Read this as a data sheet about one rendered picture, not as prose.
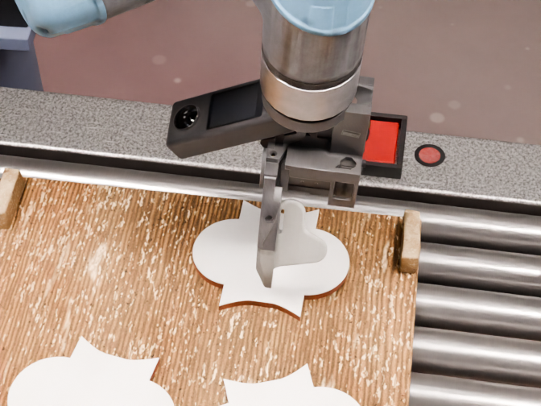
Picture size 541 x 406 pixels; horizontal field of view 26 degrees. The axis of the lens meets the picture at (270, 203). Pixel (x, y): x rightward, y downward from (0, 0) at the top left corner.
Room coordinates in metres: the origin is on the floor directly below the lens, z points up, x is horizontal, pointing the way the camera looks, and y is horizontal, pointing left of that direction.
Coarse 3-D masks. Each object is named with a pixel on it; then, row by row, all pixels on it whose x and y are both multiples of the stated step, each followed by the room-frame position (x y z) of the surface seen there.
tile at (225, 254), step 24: (240, 216) 0.72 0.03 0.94; (312, 216) 0.72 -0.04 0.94; (216, 240) 0.69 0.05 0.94; (240, 240) 0.69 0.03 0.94; (336, 240) 0.69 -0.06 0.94; (216, 264) 0.66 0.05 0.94; (240, 264) 0.66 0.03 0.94; (312, 264) 0.66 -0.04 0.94; (336, 264) 0.66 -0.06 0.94; (240, 288) 0.63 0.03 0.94; (264, 288) 0.63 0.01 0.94; (288, 288) 0.63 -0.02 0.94; (312, 288) 0.63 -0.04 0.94; (336, 288) 0.63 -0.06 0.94; (288, 312) 0.61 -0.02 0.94
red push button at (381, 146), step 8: (376, 128) 0.85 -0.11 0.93; (384, 128) 0.85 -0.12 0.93; (392, 128) 0.85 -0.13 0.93; (376, 136) 0.83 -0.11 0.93; (384, 136) 0.83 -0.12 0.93; (392, 136) 0.83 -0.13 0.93; (368, 144) 0.82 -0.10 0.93; (376, 144) 0.82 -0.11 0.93; (384, 144) 0.82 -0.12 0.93; (392, 144) 0.82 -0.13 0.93; (368, 152) 0.81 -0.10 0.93; (376, 152) 0.81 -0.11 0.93; (384, 152) 0.81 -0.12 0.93; (392, 152) 0.81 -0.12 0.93; (368, 160) 0.80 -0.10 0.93; (376, 160) 0.80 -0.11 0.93; (384, 160) 0.80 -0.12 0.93; (392, 160) 0.80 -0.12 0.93
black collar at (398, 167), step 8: (376, 120) 0.86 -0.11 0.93; (384, 120) 0.86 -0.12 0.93; (392, 120) 0.86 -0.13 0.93; (400, 120) 0.86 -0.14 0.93; (400, 128) 0.86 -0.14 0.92; (400, 136) 0.83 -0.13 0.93; (400, 144) 0.82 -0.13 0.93; (400, 152) 0.81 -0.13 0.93; (400, 160) 0.80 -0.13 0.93; (368, 168) 0.79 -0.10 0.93; (376, 168) 0.79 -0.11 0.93; (384, 168) 0.79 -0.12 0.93; (392, 168) 0.79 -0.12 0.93; (400, 168) 0.79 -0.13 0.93; (384, 176) 0.79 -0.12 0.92; (392, 176) 0.79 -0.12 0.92; (400, 176) 0.79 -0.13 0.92
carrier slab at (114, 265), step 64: (64, 192) 0.75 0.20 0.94; (128, 192) 0.75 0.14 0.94; (0, 256) 0.67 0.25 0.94; (64, 256) 0.67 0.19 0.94; (128, 256) 0.67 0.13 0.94; (192, 256) 0.67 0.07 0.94; (384, 256) 0.67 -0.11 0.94; (0, 320) 0.60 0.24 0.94; (64, 320) 0.60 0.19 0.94; (128, 320) 0.60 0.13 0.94; (192, 320) 0.60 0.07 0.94; (256, 320) 0.60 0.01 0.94; (320, 320) 0.60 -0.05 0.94; (384, 320) 0.60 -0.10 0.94; (0, 384) 0.53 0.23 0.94; (192, 384) 0.53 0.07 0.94; (320, 384) 0.53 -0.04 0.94; (384, 384) 0.53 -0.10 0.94
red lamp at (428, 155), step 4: (424, 148) 0.83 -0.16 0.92; (428, 148) 0.83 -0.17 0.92; (432, 148) 0.83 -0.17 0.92; (420, 152) 0.82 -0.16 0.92; (424, 152) 0.82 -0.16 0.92; (428, 152) 0.82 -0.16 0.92; (432, 152) 0.82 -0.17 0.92; (436, 152) 0.82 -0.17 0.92; (420, 156) 0.82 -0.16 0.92; (424, 156) 0.82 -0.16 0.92; (428, 156) 0.82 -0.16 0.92; (432, 156) 0.82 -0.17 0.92; (436, 156) 0.82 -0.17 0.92; (424, 160) 0.81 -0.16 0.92; (428, 160) 0.81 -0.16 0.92; (432, 160) 0.81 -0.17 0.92; (436, 160) 0.81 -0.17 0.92
